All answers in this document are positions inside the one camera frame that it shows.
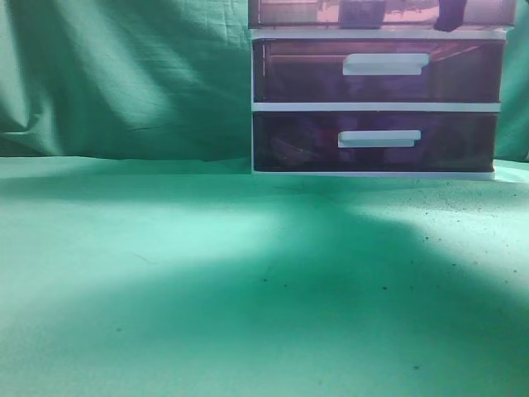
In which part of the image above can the green backdrop cloth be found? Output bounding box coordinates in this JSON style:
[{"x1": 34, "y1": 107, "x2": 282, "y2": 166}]
[{"x1": 0, "y1": 0, "x2": 529, "y2": 163}]

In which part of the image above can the white plastic drawer cabinet frame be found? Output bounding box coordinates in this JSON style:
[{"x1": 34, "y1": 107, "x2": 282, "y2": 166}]
[{"x1": 250, "y1": 25, "x2": 508, "y2": 181}]

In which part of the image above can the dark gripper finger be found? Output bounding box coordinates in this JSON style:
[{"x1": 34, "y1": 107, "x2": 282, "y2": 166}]
[{"x1": 433, "y1": 0, "x2": 465, "y2": 31}]

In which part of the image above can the green table cloth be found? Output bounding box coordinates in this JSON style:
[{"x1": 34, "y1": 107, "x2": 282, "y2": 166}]
[{"x1": 1, "y1": 157, "x2": 528, "y2": 396}]

